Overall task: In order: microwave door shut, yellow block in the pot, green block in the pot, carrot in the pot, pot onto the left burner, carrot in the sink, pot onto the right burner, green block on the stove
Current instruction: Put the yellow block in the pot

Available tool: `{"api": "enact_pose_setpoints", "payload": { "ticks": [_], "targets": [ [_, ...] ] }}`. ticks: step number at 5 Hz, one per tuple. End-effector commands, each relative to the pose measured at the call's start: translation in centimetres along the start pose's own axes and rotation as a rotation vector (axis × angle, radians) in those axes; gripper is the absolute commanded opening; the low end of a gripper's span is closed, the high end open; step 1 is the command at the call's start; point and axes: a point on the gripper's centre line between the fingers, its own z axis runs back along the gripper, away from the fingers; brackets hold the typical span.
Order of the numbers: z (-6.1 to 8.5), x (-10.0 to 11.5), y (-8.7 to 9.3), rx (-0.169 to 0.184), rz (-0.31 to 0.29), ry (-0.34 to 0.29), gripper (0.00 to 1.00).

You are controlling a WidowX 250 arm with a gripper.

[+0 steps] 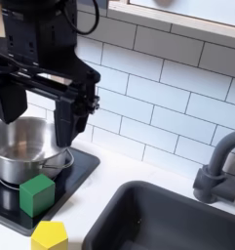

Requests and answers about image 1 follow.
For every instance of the dark grey tap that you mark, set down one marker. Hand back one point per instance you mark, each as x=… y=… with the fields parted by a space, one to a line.
x=213 y=182

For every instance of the dark grey sink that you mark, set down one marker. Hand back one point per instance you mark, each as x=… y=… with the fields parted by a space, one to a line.
x=174 y=221

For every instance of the steel pot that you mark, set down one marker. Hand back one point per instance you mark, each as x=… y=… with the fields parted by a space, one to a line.
x=21 y=156

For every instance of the black toy cooktop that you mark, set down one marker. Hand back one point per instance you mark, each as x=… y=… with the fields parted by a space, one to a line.
x=76 y=166

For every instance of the light wood upper cabinet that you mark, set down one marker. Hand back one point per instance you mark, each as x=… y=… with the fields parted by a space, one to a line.
x=174 y=19

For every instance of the yellow toy block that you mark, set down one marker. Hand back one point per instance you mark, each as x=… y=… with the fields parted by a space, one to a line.
x=50 y=237

